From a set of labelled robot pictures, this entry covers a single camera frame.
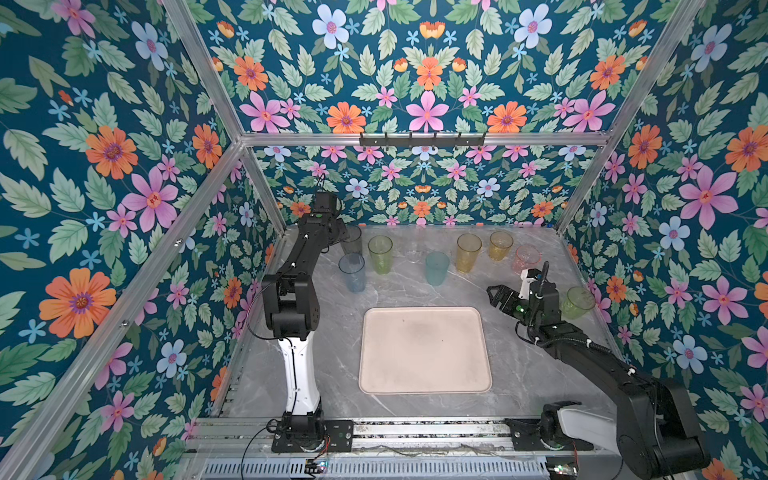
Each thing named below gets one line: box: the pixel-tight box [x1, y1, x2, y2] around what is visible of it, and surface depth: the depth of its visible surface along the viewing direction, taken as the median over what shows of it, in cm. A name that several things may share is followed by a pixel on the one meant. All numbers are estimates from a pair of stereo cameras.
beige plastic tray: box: [358, 306, 492, 395], surface depth 91 cm
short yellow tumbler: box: [488, 230, 514, 261], surface depth 107 cm
